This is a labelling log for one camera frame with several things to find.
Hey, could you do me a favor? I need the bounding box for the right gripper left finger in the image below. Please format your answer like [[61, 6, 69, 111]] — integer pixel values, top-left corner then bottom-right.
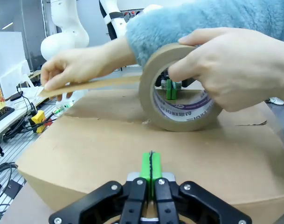
[[48, 151, 154, 224]]

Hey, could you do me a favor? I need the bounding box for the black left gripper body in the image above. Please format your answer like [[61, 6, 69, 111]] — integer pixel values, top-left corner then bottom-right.
[[156, 69, 196, 90]]

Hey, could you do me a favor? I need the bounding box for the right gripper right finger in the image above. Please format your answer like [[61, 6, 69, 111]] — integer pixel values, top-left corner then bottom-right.
[[151, 152, 253, 224]]

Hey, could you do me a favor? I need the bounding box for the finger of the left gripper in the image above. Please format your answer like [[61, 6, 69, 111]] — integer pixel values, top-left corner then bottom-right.
[[171, 81, 179, 100], [166, 78, 173, 100]]

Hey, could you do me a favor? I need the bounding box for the brown packing tape roll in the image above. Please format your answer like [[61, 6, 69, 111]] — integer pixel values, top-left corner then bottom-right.
[[38, 42, 223, 133]]

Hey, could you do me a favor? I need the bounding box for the large brown cardboard box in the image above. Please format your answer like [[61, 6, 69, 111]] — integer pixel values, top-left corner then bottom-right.
[[15, 88, 284, 224]]

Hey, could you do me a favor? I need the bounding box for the person's right forearm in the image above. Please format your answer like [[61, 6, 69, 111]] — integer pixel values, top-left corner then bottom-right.
[[102, 4, 203, 76]]

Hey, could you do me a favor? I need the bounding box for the person's left forearm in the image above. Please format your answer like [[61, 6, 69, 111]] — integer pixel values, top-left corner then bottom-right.
[[197, 0, 284, 47]]

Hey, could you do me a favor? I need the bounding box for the person's left hand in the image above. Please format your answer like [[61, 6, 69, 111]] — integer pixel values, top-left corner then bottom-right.
[[168, 27, 284, 113]]

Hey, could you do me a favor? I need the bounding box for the person's right hand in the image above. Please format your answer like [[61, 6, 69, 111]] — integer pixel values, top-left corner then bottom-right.
[[41, 44, 110, 91]]

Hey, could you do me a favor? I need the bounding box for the power strip with red lights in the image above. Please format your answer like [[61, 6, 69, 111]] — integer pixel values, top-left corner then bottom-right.
[[122, 9, 145, 19]]

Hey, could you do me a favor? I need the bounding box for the green white connector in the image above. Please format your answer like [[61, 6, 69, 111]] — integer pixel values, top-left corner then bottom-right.
[[53, 104, 74, 117]]

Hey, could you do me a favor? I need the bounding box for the small black flat box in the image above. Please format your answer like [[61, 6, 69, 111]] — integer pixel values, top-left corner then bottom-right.
[[4, 179, 25, 199]]

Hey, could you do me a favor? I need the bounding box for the yellow connector block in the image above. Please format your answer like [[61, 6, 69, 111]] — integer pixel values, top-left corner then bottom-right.
[[31, 110, 51, 133]]

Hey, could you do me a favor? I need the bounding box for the black keyboard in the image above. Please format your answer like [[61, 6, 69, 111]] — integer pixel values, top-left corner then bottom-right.
[[0, 106, 15, 126]]

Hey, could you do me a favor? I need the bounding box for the black cable bundle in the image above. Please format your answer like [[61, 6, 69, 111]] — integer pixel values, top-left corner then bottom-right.
[[0, 162, 19, 224]]

